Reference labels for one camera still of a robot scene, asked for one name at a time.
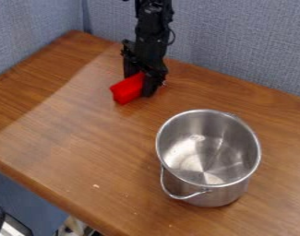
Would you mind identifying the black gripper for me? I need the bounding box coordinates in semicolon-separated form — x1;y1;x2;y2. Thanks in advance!
120;28;168;97

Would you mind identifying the red rectangular block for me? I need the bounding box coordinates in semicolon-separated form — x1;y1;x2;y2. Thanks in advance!
109;72;144;104

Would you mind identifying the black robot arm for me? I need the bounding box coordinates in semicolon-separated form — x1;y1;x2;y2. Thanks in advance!
120;0;175;97

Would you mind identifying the stainless steel pot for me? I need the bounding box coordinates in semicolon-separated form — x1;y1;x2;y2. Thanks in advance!
155;109;261;207

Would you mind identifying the white object under table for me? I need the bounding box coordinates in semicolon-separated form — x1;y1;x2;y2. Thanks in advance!
53;216;101;236

